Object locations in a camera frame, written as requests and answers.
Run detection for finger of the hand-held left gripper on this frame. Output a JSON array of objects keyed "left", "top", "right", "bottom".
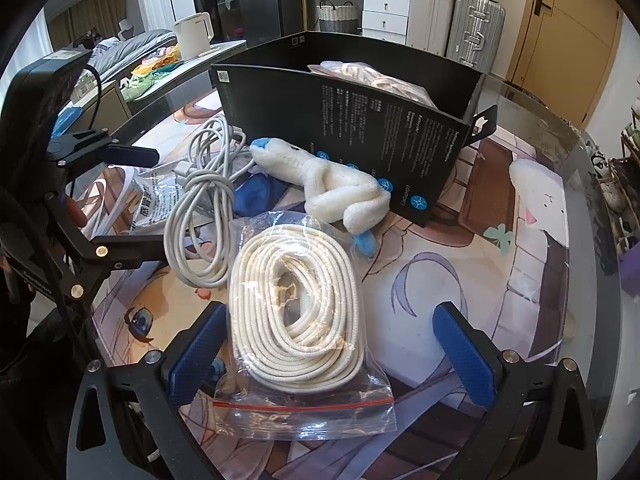
[
  {"left": 60, "top": 232, "right": 173, "bottom": 301},
  {"left": 47, "top": 130, "right": 161, "bottom": 168}
]

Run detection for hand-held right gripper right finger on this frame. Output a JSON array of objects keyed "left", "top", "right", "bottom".
[{"left": 432, "top": 301, "right": 598, "bottom": 480}]

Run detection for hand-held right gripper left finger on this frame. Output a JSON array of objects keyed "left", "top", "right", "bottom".
[{"left": 65, "top": 302, "right": 231, "bottom": 480}]

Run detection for white medicine packet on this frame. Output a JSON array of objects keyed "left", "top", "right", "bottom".
[{"left": 127, "top": 167, "right": 211, "bottom": 236}]

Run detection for white power cable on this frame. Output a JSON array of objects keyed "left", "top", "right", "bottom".
[{"left": 164, "top": 112, "right": 256, "bottom": 291}]

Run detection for bagged white rope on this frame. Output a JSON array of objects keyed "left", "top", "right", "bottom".
[{"left": 214, "top": 210, "right": 398, "bottom": 443}]

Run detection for white plush toy blue tips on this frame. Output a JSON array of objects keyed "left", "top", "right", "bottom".
[{"left": 248, "top": 137, "right": 393, "bottom": 260}]

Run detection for black cardboard box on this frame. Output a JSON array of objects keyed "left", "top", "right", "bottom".
[{"left": 210, "top": 30, "right": 501, "bottom": 228}]

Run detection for bagged striped rope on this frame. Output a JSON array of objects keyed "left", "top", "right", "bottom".
[{"left": 306, "top": 60, "right": 441, "bottom": 111}]

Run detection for person's left hand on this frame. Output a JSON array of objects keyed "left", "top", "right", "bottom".
[{"left": 60, "top": 195, "right": 91, "bottom": 228}]

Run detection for colourful snack packets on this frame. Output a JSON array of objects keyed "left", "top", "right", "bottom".
[{"left": 120, "top": 44, "right": 182, "bottom": 103}]

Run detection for printed table mat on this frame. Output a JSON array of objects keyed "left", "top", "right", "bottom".
[{"left": 75, "top": 95, "right": 573, "bottom": 480}]

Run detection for brown curtain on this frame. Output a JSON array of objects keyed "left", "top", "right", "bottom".
[{"left": 47, "top": 0, "right": 146, "bottom": 53}]

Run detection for bed with grey bedding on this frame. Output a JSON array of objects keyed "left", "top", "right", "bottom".
[{"left": 65, "top": 27, "right": 178, "bottom": 86}]

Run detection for grey side table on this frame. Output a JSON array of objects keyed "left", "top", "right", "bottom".
[{"left": 65, "top": 39, "right": 248, "bottom": 126}]

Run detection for white electric kettle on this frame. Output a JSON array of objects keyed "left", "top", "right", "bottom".
[{"left": 173, "top": 11, "right": 216, "bottom": 59}]

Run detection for glass door cabinet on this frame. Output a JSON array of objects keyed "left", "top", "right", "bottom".
[{"left": 207, "top": 0, "right": 241, "bottom": 41}]

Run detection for purple bag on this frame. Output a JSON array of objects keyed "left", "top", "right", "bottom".
[{"left": 620, "top": 242, "right": 640, "bottom": 306}]

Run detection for black refrigerator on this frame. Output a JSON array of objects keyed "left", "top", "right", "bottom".
[{"left": 235, "top": 0, "right": 296, "bottom": 41}]

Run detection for wooden shoe rack with shoes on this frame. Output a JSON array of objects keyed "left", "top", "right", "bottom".
[{"left": 590, "top": 125, "right": 640, "bottom": 256}]

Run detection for woven laundry basket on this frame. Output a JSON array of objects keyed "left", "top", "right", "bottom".
[{"left": 317, "top": 2, "right": 362, "bottom": 36}]

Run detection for white dresser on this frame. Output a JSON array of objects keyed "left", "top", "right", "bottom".
[{"left": 289, "top": 0, "right": 412, "bottom": 46}]

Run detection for silver suitcase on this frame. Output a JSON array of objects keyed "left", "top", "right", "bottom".
[{"left": 446, "top": 0, "right": 506, "bottom": 73}]

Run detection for white suitcase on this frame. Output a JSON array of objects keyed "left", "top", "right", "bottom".
[{"left": 405, "top": 0, "right": 458, "bottom": 56}]

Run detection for wooden door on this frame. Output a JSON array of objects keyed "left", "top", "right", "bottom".
[{"left": 505, "top": 0, "right": 623, "bottom": 133}]

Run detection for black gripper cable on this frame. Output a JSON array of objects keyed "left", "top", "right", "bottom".
[{"left": 80, "top": 64, "right": 103, "bottom": 133}]

